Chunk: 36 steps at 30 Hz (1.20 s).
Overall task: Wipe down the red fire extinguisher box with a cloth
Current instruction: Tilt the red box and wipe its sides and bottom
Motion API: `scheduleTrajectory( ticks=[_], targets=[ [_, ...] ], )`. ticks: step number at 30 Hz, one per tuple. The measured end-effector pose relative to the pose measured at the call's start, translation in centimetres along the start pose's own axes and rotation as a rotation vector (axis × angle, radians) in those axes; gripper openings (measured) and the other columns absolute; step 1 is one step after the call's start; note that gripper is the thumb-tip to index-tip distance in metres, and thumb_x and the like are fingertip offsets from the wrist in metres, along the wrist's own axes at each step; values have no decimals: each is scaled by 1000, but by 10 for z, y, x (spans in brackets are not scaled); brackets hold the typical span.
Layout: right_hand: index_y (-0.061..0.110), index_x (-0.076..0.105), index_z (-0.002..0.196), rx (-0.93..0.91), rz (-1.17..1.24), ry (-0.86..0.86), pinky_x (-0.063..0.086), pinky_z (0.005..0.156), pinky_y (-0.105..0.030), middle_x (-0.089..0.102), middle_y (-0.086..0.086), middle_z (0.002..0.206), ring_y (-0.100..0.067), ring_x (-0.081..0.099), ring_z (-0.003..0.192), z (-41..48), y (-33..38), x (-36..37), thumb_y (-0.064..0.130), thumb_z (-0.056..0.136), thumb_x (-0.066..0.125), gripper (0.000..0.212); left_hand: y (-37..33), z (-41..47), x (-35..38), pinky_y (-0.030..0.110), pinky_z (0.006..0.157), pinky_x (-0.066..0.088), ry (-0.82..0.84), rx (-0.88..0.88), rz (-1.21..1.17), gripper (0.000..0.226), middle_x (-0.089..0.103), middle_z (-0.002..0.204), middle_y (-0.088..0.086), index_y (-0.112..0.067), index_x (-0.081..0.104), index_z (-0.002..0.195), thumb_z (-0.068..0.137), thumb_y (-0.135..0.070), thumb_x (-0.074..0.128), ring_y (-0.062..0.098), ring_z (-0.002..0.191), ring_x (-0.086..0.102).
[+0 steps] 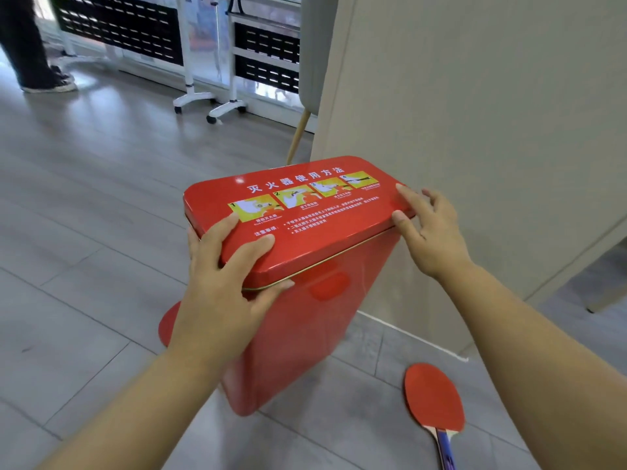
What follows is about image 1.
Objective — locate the person's right hand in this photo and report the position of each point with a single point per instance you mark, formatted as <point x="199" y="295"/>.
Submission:
<point x="436" y="239"/>

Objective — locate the person's left hand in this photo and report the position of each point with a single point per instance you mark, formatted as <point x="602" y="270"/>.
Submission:
<point x="220" y="308"/>

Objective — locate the red fire extinguisher box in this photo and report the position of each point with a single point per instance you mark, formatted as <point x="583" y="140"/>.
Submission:
<point x="303" y="288"/>

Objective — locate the white folding table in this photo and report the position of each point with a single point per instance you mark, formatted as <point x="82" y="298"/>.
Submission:
<point x="264" y="43"/>
<point x="117" y="24"/>

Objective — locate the person's right forearm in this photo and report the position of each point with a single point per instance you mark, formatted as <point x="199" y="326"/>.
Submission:
<point x="543" y="372"/>

